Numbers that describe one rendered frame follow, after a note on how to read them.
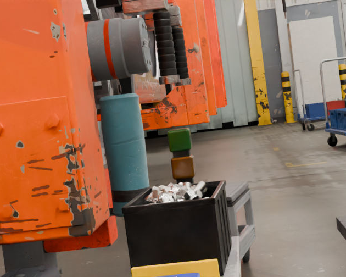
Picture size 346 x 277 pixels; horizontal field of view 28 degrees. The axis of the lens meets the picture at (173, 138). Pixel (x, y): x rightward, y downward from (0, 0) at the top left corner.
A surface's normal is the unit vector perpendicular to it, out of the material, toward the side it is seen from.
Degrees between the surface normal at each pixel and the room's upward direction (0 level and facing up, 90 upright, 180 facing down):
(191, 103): 90
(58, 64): 90
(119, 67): 131
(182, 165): 90
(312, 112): 90
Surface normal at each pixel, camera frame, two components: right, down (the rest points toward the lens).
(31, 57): -0.10, 0.07
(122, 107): 0.23, -0.02
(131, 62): 0.01, 0.70
